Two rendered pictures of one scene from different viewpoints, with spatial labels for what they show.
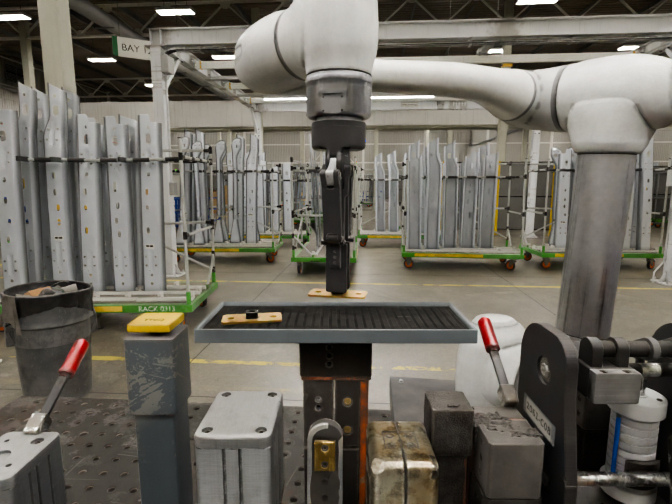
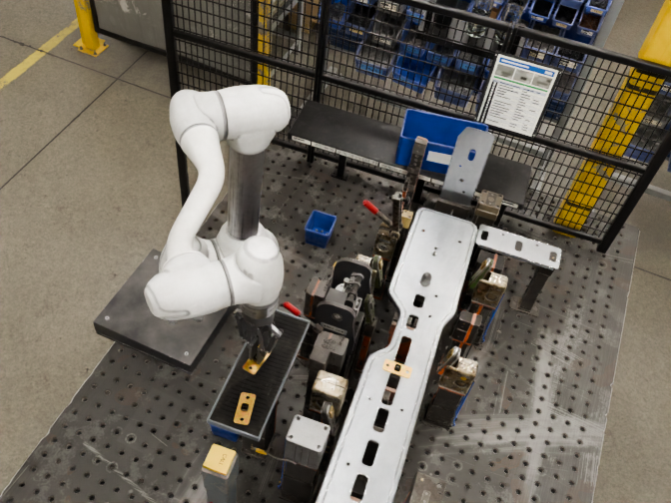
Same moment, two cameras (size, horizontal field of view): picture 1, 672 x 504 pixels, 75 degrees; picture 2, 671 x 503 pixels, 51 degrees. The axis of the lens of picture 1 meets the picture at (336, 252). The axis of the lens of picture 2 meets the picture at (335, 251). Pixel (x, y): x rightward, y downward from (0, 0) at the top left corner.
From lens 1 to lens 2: 1.69 m
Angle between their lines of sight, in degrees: 76
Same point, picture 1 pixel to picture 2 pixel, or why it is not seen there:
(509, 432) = (337, 344)
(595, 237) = (255, 192)
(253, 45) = (208, 309)
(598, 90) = (256, 128)
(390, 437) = (328, 385)
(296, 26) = (257, 295)
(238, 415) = (312, 434)
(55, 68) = not seen: outside the picture
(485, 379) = not seen: hidden behind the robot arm
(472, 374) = not seen: hidden behind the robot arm
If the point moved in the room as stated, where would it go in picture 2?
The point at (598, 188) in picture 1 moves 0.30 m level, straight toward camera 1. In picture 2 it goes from (255, 170) to (322, 234)
